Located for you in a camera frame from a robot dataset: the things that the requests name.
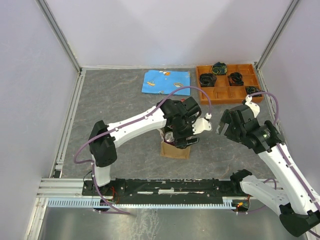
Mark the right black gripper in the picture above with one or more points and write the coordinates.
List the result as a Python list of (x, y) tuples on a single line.
[(226, 118)]

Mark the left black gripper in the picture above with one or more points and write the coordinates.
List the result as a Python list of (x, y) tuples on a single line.
[(181, 141)]

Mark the purple soda can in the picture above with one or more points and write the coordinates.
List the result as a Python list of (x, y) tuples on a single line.
[(168, 137)]

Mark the brown canvas tote bag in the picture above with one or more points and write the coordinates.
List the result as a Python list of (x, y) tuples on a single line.
[(169, 150)]

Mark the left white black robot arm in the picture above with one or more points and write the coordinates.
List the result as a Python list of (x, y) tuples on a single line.
[(105, 139)]

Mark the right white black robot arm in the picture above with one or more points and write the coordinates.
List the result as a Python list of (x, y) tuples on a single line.
[(298, 204)]

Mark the black orange rolled tie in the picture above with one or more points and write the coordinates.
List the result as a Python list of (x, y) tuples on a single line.
[(235, 79)]

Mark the orange wooden compartment tray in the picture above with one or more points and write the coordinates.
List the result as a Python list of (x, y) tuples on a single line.
[(222, 92)]

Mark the black rolled tie left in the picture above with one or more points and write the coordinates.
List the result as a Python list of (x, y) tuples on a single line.
[(207, 80)]

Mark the dark blue green rolled tie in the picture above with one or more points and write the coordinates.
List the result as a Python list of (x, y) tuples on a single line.
[(219, 69)]

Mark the blue space print cloth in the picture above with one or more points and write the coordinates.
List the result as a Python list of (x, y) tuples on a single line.
[(164, 82)]

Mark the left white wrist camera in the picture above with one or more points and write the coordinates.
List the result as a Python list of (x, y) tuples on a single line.
[(202, 124)]

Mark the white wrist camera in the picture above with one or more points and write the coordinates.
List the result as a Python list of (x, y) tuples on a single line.
[(202, 124), (252, 105)]

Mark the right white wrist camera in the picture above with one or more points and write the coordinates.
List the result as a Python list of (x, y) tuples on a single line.
[(252, 105)]

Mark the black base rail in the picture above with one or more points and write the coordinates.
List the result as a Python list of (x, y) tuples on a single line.
[(171, 191)]

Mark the light blue cable duct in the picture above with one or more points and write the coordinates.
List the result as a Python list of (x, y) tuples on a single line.
[(95, 203)]

